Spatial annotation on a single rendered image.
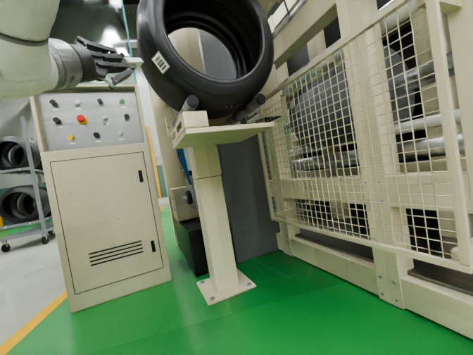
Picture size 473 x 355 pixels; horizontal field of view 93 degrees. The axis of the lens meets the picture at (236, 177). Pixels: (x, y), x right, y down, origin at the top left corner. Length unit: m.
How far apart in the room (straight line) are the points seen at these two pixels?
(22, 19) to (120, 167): 1.14
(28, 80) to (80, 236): 1.15
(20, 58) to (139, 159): 1.10
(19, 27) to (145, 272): 1.36
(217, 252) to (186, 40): 1.12
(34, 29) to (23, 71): 0.07
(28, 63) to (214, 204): 0.93
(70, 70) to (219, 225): 0.93
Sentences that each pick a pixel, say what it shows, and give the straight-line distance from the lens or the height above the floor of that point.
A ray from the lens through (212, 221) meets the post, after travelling 1.21.
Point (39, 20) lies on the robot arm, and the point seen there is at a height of 0.88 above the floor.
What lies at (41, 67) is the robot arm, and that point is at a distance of 0.52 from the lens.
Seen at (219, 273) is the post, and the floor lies 0.11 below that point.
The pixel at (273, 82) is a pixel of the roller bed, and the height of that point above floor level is 1.10.
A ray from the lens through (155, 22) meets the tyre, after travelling 0.96.
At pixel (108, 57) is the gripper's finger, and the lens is 0.71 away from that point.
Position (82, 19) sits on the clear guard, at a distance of 1.86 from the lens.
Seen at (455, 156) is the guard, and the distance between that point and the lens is 0.73.
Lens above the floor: 0.63
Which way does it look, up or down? 2 degrees down
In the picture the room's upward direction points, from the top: 9 degrees counter-clockwise
